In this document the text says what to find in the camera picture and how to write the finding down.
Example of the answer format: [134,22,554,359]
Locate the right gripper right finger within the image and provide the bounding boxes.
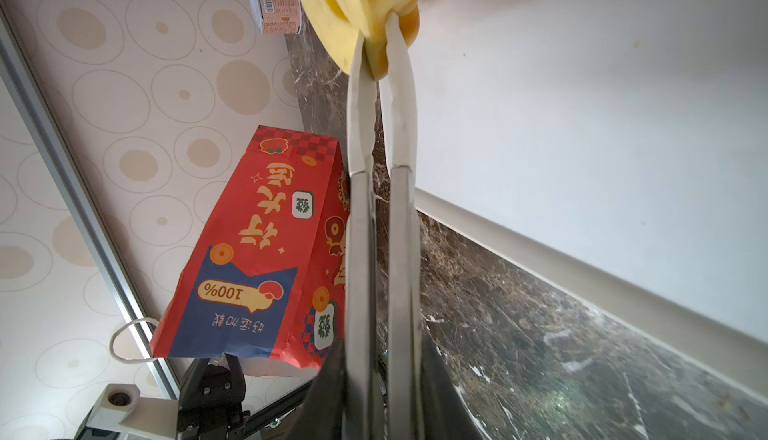
[383,12,424,439]

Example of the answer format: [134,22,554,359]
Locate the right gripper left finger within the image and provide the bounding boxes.
[344,34,378,439]

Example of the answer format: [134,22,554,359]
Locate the red paper gift bag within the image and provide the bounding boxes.
[150,126,350,369]

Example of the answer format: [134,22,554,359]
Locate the yellow ring shaped fake bread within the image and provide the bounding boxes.
[301,0,420,80]

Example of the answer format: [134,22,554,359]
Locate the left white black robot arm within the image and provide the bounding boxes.
[74,354,317,439]

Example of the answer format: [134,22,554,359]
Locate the white plastic tray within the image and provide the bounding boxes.
[410,0,767,397]

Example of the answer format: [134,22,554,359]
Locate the left diagonal aluminium rail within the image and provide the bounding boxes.
[1,14,143,393]

